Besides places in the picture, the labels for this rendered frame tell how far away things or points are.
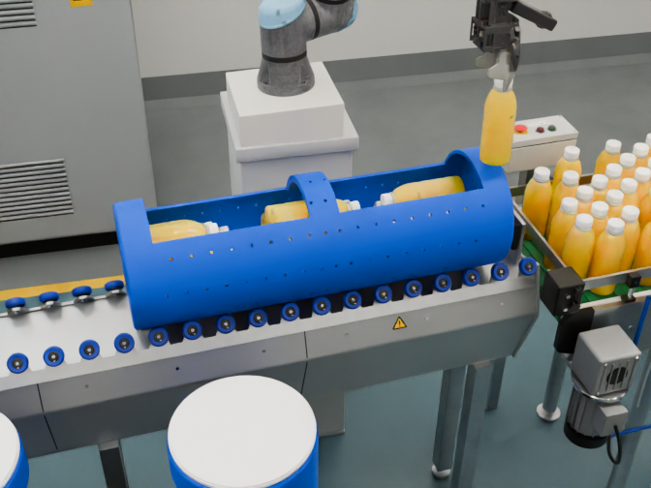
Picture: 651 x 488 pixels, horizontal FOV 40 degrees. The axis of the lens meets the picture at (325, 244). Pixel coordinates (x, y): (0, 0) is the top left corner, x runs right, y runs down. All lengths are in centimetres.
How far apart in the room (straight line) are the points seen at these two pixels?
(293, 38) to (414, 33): 283
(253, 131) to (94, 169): 150
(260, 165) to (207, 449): 89
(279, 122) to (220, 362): 62
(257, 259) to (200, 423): 38
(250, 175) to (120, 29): 122
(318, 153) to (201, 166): 210
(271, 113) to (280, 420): 85
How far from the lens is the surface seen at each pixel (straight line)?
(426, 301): 218
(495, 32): 191
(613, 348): 225
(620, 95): 527
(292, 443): 171
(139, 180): 373
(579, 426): 240
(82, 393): 209
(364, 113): 482
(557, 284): 216
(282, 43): 230
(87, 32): 343
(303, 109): 228
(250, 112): 227
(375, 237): 198
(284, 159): 235
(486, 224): 207
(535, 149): 253
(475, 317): 225
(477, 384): 250
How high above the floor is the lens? 234
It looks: 37 degrees down
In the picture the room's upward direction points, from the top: 1 degrees clockwise
